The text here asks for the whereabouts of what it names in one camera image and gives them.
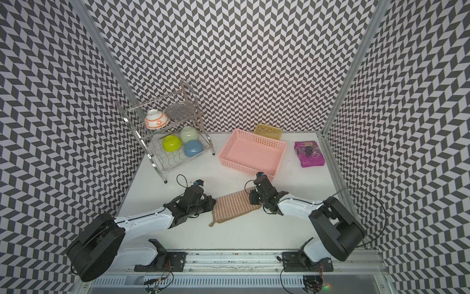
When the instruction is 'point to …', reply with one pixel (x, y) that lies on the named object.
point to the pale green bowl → (188, 133)
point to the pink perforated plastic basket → (253, 154)
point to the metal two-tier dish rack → (172, 131)
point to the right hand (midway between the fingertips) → (251, 198)
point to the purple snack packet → (309, 154)
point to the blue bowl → (193, 147)
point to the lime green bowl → (171, 143)
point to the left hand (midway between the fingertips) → (215, 203)
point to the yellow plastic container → (269, 130)
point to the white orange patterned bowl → (156, 119)
